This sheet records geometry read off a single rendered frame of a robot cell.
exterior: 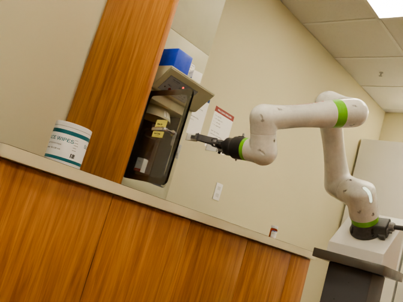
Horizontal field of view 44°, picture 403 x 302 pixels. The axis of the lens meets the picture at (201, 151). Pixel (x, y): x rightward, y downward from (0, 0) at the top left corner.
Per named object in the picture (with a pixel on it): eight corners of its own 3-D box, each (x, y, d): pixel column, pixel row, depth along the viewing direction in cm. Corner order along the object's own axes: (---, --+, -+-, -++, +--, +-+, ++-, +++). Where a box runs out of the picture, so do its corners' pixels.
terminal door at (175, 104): (123, 177, 216) (150, 91, 223) (165, 185, 193) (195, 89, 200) (121, 177, 216) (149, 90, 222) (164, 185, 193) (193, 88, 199)
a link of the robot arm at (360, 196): (362, 206, 241) (357, 172, 233) (385, 219, 227) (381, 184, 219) (340, 217, 237) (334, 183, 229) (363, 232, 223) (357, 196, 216)
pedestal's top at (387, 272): (402, 282, 233) (403, 274, 234) (382, 275, 208) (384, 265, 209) (336, 264, 253) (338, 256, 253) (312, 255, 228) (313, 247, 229)
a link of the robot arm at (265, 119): (337, 130, 201) (320, 126, 211) (338, 101, 199) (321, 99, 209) (258, 136, 187) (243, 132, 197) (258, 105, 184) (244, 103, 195)
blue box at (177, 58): (157, 66, 226) (163, 48, 227) (171, 76, 233) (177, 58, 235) (173, 66, 219) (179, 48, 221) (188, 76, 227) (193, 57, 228)
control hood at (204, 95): (147, 85, 223) (153, 65, 225) (192, 112, 247) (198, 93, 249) (165, 86, 216) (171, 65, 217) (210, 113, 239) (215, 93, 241)
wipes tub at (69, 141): (35, 158, 176) (49, 118, 178) (65, 168, 186) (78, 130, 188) (56, 162, 167) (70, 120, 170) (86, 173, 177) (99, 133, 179)
